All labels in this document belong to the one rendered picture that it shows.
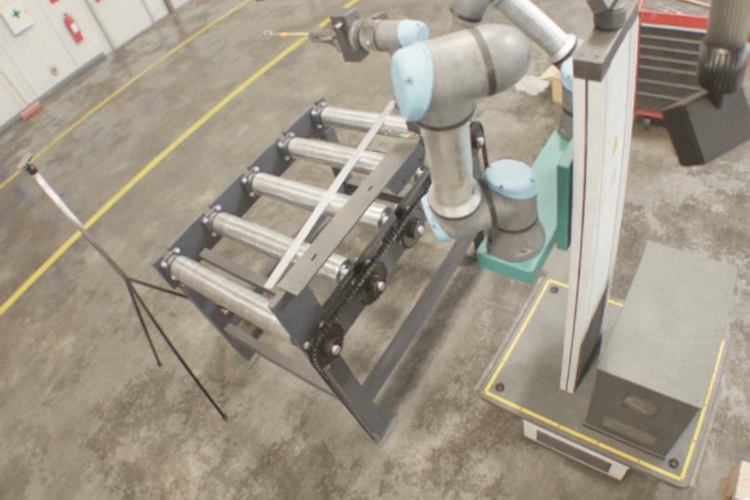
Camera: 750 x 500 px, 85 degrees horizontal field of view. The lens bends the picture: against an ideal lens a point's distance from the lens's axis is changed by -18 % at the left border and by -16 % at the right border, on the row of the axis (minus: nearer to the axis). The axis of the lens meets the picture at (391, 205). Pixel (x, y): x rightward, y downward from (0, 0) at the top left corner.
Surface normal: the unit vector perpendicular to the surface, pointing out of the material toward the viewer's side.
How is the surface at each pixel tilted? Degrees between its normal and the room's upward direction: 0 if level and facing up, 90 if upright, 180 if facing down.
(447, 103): 105
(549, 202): 0
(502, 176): 7
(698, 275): 0
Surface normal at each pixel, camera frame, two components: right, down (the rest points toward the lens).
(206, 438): -0.24, -0.70
